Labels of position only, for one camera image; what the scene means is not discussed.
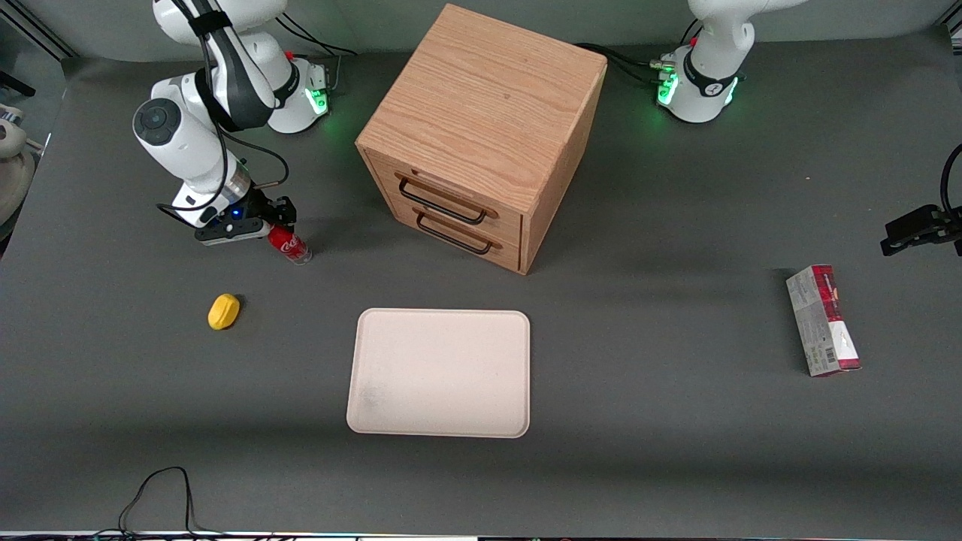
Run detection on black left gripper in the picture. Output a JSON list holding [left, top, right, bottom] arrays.
[[880, 204, 962, 258]]

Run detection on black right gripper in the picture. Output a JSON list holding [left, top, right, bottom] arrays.
[[222, 189, 297, 231]]

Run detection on red coke bottle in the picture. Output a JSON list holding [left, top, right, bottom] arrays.
[[268, 224, 313, 266]]

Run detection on beige plastic tray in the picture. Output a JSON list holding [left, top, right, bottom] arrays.
[[346, 307, 531, 439]]

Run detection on yellow lemon toy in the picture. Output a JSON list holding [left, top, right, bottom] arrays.
[[207, 293, 241, 331]]

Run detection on red and grey carton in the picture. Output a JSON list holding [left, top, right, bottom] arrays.
[[785, 264, 862, 378]]

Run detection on wooden drawer front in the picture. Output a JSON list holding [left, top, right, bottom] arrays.
[[365, 153, 524, 247], [387, 200, 522, 273]]

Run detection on wooden drawer cabinet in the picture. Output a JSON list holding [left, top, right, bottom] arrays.
[[355, 3, 608, 276]]

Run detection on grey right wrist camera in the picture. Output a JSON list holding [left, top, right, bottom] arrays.
[[194, 218, 272, 247]]

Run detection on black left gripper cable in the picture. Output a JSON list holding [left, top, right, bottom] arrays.
[[940, 143, 962, 216]]

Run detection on black cable along right arm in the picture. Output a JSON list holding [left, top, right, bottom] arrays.
[[156, 0, 290, 228]]

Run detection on black drawer handle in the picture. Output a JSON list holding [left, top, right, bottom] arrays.
[[415, 211, 495, 255], [395, 174, 491, 226]]

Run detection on black right arm base cable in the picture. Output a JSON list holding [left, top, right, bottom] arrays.
[[277, 15, 358, 92]]

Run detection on black arm base cable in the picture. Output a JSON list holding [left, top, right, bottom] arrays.
[[277, 15, 358, 92], [575, 21, 703, 88]]

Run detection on thin black looped cable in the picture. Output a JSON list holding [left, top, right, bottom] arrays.
[[71, 467, 226, 539]]

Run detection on black left arm base cable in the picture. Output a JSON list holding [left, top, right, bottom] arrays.
[[575, 21, 703, 88]]

